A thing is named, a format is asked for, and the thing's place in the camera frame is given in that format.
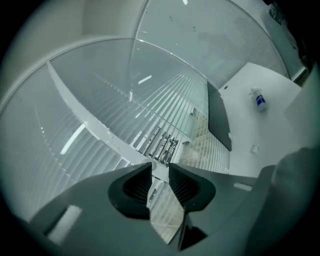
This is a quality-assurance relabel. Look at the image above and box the white window frame post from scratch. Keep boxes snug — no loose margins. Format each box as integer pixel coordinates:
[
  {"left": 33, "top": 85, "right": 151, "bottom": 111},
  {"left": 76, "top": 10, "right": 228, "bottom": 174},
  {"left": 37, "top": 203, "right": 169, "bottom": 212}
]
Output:
[{"left": 46, "top": 62, "right": 167, "bottom": 182}]

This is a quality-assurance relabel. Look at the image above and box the plastic wrapped black office chair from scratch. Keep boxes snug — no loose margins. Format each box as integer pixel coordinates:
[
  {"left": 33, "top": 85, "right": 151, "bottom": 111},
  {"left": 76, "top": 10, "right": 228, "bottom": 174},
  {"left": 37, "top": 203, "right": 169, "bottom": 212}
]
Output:
[{"left": 266, "top": 0, "right": 316, "bottom": 83}]

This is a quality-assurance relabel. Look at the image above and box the blue label spray bottle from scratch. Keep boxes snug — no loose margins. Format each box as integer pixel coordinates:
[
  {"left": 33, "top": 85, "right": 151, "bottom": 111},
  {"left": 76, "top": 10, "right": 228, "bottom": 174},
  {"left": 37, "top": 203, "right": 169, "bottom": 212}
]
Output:
[{"left": 249, "top": 87, "right": 269, "bottom": 113}]

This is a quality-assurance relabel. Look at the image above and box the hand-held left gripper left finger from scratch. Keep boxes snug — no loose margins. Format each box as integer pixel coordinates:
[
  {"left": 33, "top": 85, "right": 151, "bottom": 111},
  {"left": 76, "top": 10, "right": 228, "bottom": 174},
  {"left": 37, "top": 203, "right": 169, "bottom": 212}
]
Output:
[{"left": 29, "top": 161, "right": 179, "bottom": 256}]

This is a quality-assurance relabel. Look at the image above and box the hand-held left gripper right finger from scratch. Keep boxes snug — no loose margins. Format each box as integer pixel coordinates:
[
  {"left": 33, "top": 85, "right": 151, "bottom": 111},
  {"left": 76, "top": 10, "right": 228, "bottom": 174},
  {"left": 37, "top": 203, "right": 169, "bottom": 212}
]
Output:
[{"left": 168, "top": 162, "right": 260, "bottom": 251}]

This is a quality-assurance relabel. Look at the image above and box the black desk divider panel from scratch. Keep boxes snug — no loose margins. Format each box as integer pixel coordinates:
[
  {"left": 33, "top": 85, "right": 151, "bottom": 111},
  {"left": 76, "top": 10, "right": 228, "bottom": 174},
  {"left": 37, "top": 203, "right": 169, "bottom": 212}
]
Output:
[{"left": 206, "top": 81, "right": 233, "bottom": 152}]

